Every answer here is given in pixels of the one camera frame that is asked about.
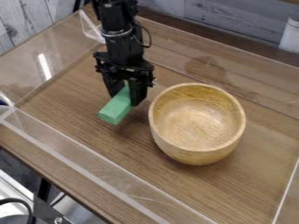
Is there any green rectangular block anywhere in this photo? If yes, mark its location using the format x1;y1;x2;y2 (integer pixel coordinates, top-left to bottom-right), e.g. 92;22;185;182
97;86;132;125

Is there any clear acrylic corner bracket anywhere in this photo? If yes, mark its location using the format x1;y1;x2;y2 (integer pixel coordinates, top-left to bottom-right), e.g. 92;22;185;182
78;10;105;44

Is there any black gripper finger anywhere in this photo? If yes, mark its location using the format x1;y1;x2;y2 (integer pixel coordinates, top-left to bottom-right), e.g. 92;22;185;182
101;73;125;97
128;78;147;107

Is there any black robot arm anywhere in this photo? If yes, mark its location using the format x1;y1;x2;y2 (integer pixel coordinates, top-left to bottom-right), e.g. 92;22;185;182
90;0;155;107

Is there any light wooden bowl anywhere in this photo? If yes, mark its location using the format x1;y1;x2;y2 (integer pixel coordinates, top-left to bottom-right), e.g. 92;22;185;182
148;83;247;165

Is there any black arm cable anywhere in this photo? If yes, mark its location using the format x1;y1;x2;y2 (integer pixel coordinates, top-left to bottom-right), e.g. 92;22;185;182
133;23;153;49

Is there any black metal table leg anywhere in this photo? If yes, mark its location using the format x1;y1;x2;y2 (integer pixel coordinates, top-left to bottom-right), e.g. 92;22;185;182
37;178;52;201

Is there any clear acrylic tray wall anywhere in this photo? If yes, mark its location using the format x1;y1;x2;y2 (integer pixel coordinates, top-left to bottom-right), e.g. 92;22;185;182
0;15;299;224

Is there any black cable loop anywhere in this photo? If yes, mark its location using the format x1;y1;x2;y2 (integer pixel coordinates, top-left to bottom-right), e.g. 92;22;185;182
0;198;33;224

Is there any white cylinder container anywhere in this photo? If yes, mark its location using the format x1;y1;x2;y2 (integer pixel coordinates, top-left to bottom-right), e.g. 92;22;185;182
279;15;299;54

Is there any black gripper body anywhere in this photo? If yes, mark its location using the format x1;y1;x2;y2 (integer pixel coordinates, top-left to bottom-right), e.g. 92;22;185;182
93;30;155;87

